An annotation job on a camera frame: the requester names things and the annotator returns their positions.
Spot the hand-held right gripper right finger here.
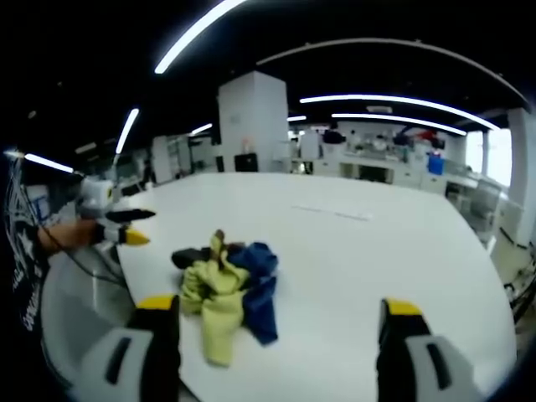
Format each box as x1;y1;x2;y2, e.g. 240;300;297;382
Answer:
374;296;487;402

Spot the yellow blue black garment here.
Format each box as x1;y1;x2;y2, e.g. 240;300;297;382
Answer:
171;228;281;369

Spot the white square pillar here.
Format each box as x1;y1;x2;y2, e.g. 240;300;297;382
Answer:
217;70;290;173

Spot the person's left hand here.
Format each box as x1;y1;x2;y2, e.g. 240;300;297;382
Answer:
38;219;101;253

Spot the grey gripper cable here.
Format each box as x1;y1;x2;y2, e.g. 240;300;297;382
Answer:
58;245;129;290

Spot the black cabinet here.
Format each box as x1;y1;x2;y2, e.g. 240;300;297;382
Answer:
234;152;259;173

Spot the blue box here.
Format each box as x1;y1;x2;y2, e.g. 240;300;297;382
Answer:
426;152;446;175

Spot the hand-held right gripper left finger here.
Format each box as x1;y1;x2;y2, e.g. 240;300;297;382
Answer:
71;293;183;402

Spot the long ceiling light strip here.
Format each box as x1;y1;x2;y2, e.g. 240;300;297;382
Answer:
331;112;468;137
299;94;500;131
23;152;75;174
115;108;141;154
153;0;249;75

